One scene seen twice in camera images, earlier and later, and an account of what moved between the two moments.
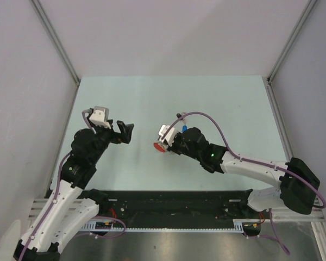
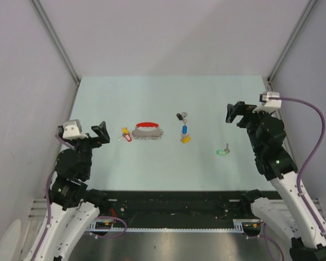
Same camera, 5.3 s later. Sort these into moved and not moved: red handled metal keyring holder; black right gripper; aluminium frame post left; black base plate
Moved: red handled metal keyring holder; black right gripper
Not moved: black base plate; aluminium frame post left
